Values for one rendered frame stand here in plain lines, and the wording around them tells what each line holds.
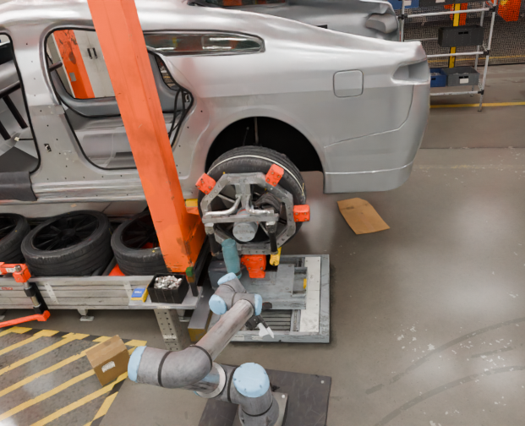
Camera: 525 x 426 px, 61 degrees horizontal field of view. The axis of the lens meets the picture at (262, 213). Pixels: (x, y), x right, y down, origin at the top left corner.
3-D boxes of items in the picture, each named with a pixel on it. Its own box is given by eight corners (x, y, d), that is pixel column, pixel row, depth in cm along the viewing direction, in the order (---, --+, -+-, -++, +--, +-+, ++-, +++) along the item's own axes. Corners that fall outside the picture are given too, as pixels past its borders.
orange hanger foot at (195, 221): (216, 213, 335) (207, 172, 317) (199, 256, 292) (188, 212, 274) (194, 214, 338) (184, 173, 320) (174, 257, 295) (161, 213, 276)
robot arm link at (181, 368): (192, 368, 138) (264, 288, 200) (157, 362, 142) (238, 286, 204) (194, 401, 140) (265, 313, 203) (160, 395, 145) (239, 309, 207)
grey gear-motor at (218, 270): (248, 268, 346) (242, 231, 327) (239, 306, 311) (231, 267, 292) (226, 268, 349) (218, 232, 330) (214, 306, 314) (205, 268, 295)
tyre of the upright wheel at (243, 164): (185, 172, 287) (239, 245, 315) (175, 189, 268) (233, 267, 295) (273, 126, 263) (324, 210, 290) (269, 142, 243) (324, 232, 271)
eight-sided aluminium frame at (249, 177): (298, 248, 277) (290, 170, 249) (297, 254, 272) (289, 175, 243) (213, 249, 287) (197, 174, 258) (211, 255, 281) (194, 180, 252)
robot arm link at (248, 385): (266, 417, 194) (260, 393, 185) (231, 410, 200) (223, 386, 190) (276, 388, 206) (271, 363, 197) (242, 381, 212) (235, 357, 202)
